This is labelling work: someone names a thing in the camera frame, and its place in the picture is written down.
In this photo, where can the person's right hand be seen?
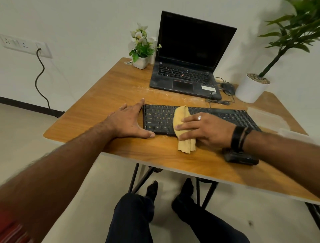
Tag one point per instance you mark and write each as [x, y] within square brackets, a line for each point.
[210, 127]

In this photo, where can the person's left hand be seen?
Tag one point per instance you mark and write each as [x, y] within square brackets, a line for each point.
[127, 122]

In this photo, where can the yellow cleaning cloth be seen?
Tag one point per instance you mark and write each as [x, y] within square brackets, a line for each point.
[180, 116]

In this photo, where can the black keyboard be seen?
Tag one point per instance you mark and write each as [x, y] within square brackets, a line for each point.
[160, 117]

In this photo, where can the small black brush tool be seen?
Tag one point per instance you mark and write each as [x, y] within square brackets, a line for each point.
[242, 157]

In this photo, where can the clear plastic container lid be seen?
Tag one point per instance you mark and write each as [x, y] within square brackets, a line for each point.
[267, 119]

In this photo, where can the clear plastic container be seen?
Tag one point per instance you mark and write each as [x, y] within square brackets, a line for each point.
[297, 134]

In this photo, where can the person's right forearm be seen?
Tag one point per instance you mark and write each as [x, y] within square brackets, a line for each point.
[282, 155]

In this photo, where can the person's left forearm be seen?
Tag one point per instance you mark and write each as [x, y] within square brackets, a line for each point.
[50, 180]

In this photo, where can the person's right leg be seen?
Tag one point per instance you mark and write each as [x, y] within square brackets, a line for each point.
[205, 217]

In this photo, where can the person's leg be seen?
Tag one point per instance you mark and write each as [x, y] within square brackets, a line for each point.
[132, 217]
[205, 217]

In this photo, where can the person's left leg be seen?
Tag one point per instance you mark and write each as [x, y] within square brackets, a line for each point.
[132, 217]

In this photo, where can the black wristband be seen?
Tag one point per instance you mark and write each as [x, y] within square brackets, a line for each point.
[238, 137]

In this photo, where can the black computer mouse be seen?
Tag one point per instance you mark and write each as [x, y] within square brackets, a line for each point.
[228, 88]

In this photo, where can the tall green plant white pot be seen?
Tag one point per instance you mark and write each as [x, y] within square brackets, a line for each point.
[251, 91]

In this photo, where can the small white flower pot plant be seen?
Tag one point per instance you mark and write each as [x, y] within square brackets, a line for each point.
[141, 50]

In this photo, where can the black laptop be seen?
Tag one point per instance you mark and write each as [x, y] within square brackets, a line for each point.
[195, 42]

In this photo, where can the black skirting board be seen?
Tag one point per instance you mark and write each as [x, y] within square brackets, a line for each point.
[27, 107]

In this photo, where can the red left sleeve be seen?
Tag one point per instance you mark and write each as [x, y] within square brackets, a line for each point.
[10, 232]

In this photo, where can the black metal table frame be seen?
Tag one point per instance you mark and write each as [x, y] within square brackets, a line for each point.
[133, 177]

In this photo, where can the white wall socket panel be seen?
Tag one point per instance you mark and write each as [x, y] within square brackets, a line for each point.
[22, 45]

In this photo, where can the black window frame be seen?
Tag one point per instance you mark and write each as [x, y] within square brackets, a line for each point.
[315, 212]

